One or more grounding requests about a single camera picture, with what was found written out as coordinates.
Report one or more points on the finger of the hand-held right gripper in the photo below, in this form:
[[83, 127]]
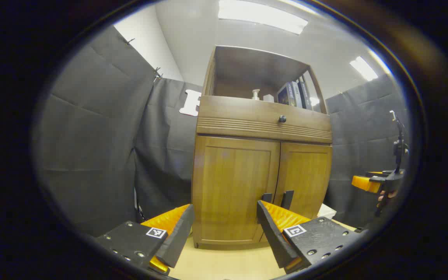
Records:
[[364, 183]]

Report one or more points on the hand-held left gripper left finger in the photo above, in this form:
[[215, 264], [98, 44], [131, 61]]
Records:
[[177, 237]]

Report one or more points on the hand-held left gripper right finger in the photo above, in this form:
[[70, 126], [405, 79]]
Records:
[[272, 233]]

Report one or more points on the wooden cabinet door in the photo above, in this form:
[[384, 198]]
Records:
[[231, 186], [305, 175]]

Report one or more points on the wooden double-door shoe cabinet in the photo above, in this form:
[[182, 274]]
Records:
[[247, 66]]

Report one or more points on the wooden cabinet drawer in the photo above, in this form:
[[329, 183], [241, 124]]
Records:
[[239, 112]]

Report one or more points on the cream cover book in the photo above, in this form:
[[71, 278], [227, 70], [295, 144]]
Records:
[[327, 210]]

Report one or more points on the ceiling light panel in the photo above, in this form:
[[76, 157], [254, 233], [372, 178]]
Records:
[[314, 101], [263, 15], [364, 69]]

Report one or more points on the round black drawer knob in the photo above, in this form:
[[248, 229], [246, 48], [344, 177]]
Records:
[[282, 119]]

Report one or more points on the black spine book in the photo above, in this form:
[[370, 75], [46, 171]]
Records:
[[305, 95]]

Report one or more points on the grey spine book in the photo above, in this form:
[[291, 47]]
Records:
[[296, 94]]

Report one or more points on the dark blue book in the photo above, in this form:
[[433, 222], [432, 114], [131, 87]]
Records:
[[285, 95]]

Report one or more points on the small white box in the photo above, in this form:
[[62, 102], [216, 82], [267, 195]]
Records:
[[268, 98]]

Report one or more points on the black backdrop cloth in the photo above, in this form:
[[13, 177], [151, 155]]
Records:
[[91, 136]]

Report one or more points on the white pump dispenser bottle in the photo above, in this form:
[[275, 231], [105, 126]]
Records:
[[255, 95]]

